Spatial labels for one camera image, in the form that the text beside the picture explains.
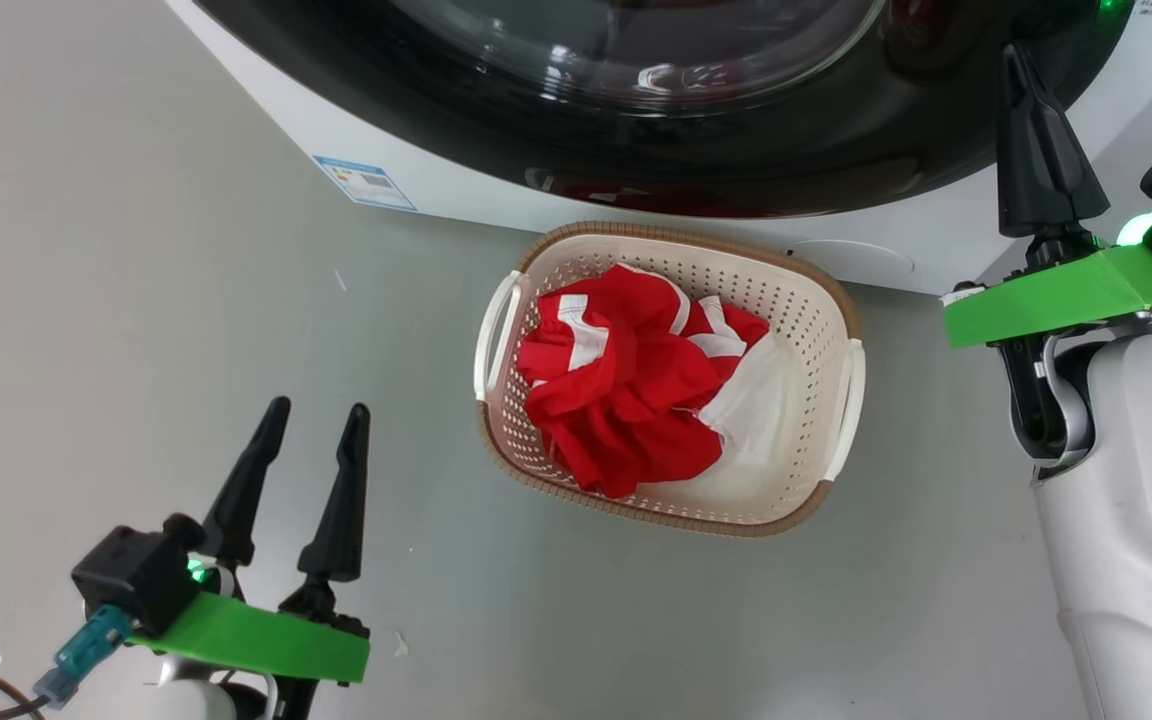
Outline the teal left camera connector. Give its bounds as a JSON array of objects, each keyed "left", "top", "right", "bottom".
[{"left": 33, "top": 604, "right": 134, "bottom": 709}]

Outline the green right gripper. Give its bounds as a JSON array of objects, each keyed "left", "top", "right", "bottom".
[{"left": 941, "top": 40, "right": 1152, "bottom": 349}]

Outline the blue white energy label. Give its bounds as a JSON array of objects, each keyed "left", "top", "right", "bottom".
[{"left": 313, "top": 155, "right": 418, "bottom": 212}]

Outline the dark round washing machine door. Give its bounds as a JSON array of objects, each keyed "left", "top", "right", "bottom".
[{"left": 191, "top": 0, "right": 1137, "bottom": 219}]

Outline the round drain filter cover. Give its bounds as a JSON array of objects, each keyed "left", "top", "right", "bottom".
[{"left": 786, "top": 238, "right": 915, "bottom": 286}]

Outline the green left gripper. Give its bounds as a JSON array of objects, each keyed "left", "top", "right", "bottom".
[{"left": 126, "top": 396, "right": 373, "bottom": 685}]

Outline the red garment with white stripes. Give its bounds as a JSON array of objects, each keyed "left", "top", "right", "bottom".
[{"left": 516, "top": 263, "right": 772, "bottom": 441}]

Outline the white front-load washing machine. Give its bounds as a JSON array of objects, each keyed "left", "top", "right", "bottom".
[{"left": 164, "top": 0, "right": 1152, "bottom": 296}]

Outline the cream perforated laundry basket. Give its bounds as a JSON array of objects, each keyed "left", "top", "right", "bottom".
[{"left": 473, "top": 221, "right": 867, "bottom": 539}]

